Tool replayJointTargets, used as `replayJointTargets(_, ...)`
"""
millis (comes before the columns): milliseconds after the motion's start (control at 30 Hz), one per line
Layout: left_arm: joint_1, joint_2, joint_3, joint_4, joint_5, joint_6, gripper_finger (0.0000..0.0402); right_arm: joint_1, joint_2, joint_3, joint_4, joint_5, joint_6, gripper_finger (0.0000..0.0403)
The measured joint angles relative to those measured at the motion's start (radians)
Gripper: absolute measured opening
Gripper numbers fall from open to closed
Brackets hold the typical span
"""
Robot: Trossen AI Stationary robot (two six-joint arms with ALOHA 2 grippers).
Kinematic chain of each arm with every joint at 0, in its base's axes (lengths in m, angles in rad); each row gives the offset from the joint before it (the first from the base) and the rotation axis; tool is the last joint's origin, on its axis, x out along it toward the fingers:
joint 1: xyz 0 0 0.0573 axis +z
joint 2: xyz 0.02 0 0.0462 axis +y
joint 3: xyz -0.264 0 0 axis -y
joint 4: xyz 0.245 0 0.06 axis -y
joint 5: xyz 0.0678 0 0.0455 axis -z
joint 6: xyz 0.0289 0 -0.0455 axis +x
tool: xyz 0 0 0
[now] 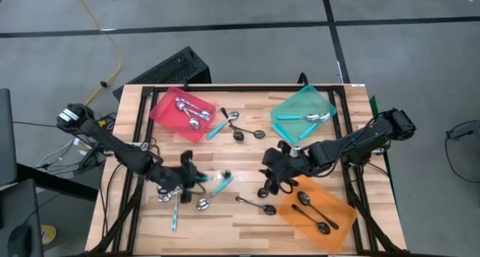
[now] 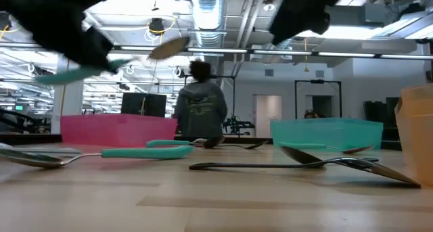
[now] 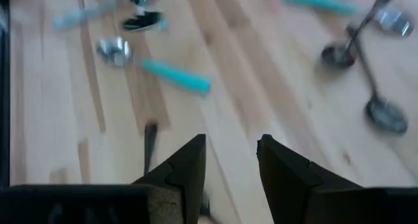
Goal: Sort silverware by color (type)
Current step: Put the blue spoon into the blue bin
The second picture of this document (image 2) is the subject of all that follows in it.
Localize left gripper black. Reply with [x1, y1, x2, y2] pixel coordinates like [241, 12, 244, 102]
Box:
[30, 11, 115, 73]

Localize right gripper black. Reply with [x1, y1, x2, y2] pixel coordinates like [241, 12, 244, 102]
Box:
[269, 0, 343, 46]

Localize teal-handled silver spoon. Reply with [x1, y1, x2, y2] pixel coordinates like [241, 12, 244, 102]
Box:
[0, 145, 194, 169]
[145, 137, 212, 149]
[278, 141, 373, 155]
[35, 37, 191, 87]

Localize black metal spoon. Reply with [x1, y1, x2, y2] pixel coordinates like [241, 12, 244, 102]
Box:
[279, 145, 380, 168]
[188, 156, 422, 189]
[216, 139, 271, 150]
[202, 134, 227, 149]

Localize white building pillar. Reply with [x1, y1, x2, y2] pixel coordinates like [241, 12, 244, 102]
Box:
[50, 54, 85, 135]

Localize long linear light strip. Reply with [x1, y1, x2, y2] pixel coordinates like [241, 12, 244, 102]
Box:
[0, 41, 433, 61]

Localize pink plastic bin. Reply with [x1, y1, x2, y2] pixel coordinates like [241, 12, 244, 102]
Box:
[60, 113, 179, 148]

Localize black background robot arms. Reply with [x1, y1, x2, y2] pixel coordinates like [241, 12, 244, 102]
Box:
[223, 115, 256, 135]

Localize teal plastic bin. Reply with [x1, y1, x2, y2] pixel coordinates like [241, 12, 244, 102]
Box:
[269, 118, 385, 151]

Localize black background cabinets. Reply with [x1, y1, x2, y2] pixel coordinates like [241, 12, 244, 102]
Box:
[363, 96, 400, 124]

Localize orange plastic bin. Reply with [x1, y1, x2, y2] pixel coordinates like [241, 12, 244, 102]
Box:
[394, 84, 433, 188]

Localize hanging yellow cord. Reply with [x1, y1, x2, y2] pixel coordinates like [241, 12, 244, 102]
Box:
[303, 37, 311, 73]

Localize black overhead camera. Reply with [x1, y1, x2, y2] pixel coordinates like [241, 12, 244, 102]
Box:
[147, 17, 166, 36]

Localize yellow power cable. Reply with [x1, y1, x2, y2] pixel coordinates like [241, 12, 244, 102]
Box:
[59, 72, 69, 133]

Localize silver spiral air duct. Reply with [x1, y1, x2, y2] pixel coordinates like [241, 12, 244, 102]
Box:
[187, 0, 227, 91]

